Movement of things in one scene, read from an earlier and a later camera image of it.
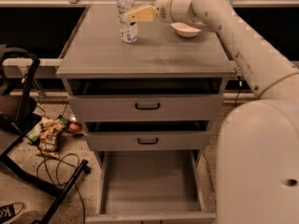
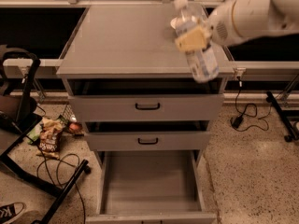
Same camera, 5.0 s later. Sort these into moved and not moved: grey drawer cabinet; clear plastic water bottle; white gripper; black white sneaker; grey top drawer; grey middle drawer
Moved: white gripper; clear plastic water bottle
Not moved: grey top drawer; black white sneaker; grey middle drawer; grey drawer cabinet
